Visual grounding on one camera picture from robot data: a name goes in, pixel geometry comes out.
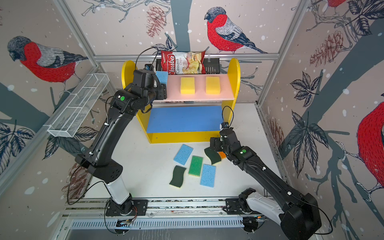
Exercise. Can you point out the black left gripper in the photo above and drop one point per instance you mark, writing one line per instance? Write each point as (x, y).
(162, 91)

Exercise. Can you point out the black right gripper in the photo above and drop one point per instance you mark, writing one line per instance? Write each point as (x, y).
(216, 141)

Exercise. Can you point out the blue sponge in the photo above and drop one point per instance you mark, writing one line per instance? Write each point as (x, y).
(162, 76)
(208, 176)
(183, 154)

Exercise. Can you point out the yellow sponge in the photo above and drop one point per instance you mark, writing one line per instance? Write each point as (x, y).
(213, 86)
(188, 85)

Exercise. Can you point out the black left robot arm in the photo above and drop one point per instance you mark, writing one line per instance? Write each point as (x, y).
(125, 104)

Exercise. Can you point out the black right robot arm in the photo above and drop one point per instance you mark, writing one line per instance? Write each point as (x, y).
(298, 215)

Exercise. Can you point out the yellow shelf with coloured boards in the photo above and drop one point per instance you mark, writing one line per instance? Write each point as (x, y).
(192, 118)

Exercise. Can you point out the dark green wavy sponge right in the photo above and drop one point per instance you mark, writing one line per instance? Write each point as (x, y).
(214, 156)

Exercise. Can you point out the dark green wavy sponge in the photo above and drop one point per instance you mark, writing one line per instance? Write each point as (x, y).
(214, 156)
(178, 176)

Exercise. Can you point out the orange sponge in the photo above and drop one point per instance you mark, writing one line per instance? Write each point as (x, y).
(222, 155)

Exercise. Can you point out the red cassava chips bag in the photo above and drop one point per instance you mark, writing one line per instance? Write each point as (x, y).
(183, 63)

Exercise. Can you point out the dark green wavy sponge left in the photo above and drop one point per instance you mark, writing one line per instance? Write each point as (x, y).
(178, 176)

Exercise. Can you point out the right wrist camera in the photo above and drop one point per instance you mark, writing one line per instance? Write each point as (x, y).
(224, 125)

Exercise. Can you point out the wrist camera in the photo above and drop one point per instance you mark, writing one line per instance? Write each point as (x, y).
(149, 67)
(224, 125)

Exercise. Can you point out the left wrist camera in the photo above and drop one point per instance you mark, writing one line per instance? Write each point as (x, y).
(149, 67)

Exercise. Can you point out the black wire basket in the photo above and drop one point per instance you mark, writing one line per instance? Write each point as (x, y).
(212, 65)

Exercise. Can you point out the white wire mesh tray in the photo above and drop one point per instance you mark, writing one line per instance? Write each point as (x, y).
(81, 102)

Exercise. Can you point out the aluminium rail base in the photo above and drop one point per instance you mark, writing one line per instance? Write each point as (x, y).
(181, 214)

